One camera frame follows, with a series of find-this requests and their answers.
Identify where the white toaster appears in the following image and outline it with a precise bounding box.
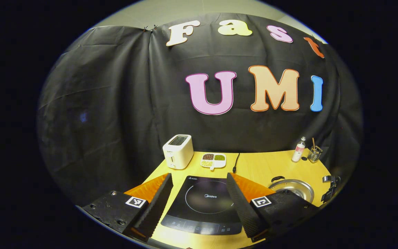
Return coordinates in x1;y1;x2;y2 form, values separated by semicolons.
162;134;194;170

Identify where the small clear utensil holder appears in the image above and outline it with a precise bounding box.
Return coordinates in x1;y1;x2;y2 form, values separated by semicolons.
307;145;323;163

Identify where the black induction cooktop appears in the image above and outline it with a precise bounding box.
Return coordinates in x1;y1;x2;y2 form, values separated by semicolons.
161;175;244;236

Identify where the steel pot with soybeans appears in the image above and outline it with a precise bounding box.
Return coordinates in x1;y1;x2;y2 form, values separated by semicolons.
268;176;314;203

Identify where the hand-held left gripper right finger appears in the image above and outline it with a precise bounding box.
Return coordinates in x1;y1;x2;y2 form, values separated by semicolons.
227;173;320;242

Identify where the white divided dish with beans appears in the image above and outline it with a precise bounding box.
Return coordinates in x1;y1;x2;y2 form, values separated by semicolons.
201;153;227;170

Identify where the clear bottle with pink label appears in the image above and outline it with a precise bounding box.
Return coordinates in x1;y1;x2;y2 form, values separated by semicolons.
292;136;306;163

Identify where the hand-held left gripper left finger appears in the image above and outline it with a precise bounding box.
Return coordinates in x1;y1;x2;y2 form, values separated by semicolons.
82;173;173;242

